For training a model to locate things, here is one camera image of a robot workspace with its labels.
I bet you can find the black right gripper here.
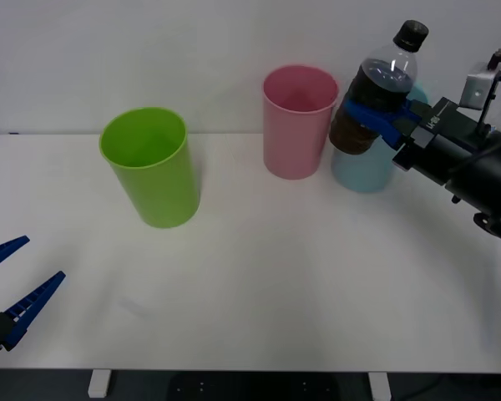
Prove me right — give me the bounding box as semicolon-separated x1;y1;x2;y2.
343;97;497;170

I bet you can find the dark drink bottle black cap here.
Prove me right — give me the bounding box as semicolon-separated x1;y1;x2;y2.
328;19;430;156

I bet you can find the pale blue plastic waste bin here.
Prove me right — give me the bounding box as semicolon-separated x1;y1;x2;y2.
330;81;429;195

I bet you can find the pink plastic waste bin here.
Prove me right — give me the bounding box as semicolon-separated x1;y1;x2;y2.
261;64;340;181

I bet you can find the white table leg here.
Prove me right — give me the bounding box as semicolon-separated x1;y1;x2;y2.
87;370;110;398
367;371;392;401

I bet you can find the green plastic waste bin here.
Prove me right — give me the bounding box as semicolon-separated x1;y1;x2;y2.
99;106;201;230

